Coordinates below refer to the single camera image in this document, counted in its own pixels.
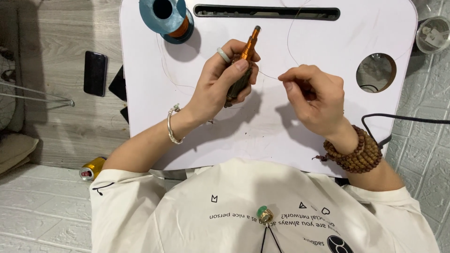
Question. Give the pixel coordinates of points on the person's left hand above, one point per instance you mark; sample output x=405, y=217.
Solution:
x=214, y=88

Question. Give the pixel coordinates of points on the person's right hand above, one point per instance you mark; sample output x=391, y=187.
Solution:
x=316, y=102

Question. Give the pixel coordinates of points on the brown tassel with orange cap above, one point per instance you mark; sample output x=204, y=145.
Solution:
x=246, y=56

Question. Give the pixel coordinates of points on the white lap desk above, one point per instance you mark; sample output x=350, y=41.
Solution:
x=246, y=140

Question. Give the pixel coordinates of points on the white printed t-shirt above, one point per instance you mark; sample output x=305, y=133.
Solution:
x=228, y=196

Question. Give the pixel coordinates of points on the black phone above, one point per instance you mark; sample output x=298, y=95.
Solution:
x=95, y=73

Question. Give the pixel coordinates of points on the green and gold pendant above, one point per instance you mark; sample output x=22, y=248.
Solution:
x=264, y=214

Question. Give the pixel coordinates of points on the clear plastic cup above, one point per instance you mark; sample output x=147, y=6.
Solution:
x=433, y=35

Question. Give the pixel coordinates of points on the gold drink can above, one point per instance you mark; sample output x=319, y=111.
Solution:
x=92, y=169

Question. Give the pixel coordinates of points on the clear hanger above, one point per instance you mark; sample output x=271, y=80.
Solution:
x=42, y=96

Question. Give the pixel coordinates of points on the beige cushion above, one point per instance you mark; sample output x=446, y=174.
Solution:
x=16, y=151

